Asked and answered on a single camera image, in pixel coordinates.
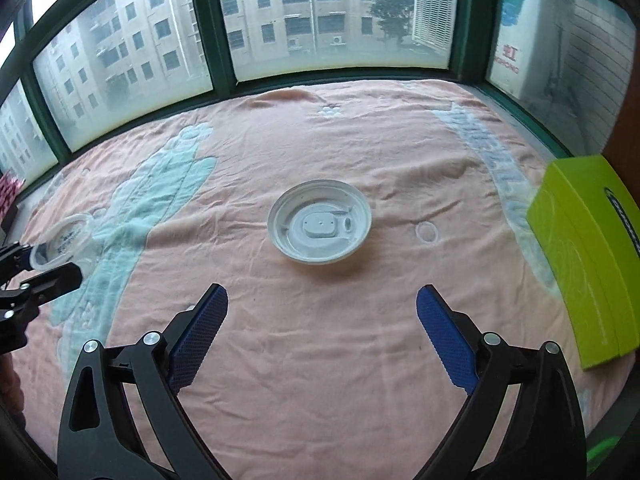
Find grey apartment building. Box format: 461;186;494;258
0;0;416;171

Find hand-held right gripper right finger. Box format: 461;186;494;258
416;285;587;480

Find white louvred panel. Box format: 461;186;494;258
411;0;457;53

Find white round plastic lid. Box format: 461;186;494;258
266;178;373;265

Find green tree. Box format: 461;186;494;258
370;0;416;46

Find clear round plastic lid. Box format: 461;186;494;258
29;214;98;272

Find white outdoor unit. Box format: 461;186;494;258
487;0;626;156

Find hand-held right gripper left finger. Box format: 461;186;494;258
57;283;230;480

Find green perforated plastic basket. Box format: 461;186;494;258
585;432;633;468

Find brown wooden cabinet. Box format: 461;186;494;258
600;10;640;171

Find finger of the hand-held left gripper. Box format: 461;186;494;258
0;241;48;275
20;261;84;307

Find pink patterned cloth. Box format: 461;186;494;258
0;172;26;216

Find dark green window frame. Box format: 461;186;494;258
0;0;626;201

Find pink printed blanket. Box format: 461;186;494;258
10;79;616;461

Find yellow-green cardboard box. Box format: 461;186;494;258
526;155;640;372

